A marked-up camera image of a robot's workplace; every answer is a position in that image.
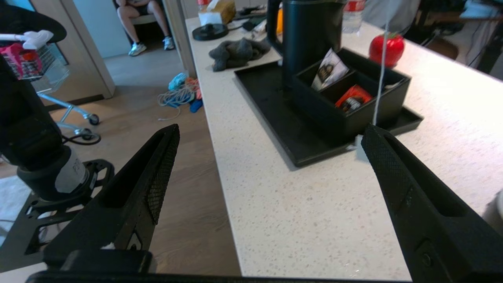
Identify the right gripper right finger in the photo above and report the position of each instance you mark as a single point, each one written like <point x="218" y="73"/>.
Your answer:
<point x="440" y="228"/>

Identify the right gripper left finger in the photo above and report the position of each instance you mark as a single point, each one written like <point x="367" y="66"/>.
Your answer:
<point x="118" y="212"/>

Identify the black electric kettle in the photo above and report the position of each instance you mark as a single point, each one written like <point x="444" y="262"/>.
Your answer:
<point x="310" y="35"/>

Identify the black sachet organizer box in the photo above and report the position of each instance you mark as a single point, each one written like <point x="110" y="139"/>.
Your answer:
<point x="334" y="122"/>

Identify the red package with white label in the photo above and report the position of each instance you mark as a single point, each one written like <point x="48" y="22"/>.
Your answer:
<point x="353" y="98"/>

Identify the white Chali tea packet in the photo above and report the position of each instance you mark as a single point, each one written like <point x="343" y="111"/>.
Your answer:
<point x="328" y="70"/>

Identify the black robot torso column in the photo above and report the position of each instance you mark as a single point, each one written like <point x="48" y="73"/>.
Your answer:
<point x="31" y="129"/>

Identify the blue cloth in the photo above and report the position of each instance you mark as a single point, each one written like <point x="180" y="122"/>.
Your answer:
<point x="177" y="80"/>

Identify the small metal shopping cart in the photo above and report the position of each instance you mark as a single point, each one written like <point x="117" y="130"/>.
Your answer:
<point x="47" y="78"/>

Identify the red toy tomato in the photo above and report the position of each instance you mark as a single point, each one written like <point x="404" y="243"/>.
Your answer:
<point x="395" y="51"/>

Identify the black rectangular serving tray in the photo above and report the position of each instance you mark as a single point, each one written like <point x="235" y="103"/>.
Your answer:
<point x="275" y="118"/>

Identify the seated person white sneakers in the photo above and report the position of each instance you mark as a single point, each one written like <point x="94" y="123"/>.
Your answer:
<point x="137" y="23"/>

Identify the brown wooden desk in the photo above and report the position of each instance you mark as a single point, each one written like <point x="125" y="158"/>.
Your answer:
<point x="463" y="31"/>

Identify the dark grey cloth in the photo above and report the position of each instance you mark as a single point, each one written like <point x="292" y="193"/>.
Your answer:
<point x="237" y="53"/>

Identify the person in grey t-shirt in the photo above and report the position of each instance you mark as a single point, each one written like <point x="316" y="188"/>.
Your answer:
<point x="393" y="11"/>

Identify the brown tissue pack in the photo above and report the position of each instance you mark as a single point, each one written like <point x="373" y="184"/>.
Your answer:
<point x="222" y="10"/>

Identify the clear water bottle red cap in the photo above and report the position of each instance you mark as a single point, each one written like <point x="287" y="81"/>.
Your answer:
<point x="353" y="17"/>

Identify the yellow toy corn cob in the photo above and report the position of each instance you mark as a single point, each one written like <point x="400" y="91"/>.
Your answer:
<point x="279" y="21"/>

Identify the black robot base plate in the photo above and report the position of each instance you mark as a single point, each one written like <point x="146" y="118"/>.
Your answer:
<point x="51" y="220"/>

